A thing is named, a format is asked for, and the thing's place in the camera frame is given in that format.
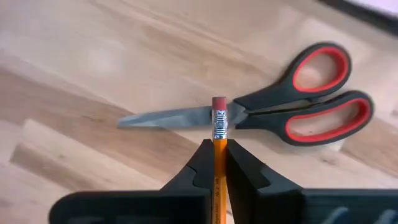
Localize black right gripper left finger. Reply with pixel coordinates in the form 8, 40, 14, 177
48, 138, 215, 224

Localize yellow pencil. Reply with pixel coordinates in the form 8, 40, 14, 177
211, 96, 229, 224

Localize pink sticky note pad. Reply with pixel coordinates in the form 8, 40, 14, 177
349, 0, 398, 16

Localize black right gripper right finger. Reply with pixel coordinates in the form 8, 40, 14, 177
226, 138, 398, 224

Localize scissors with red-black handles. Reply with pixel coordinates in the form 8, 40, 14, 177
116, 42, 375, 147

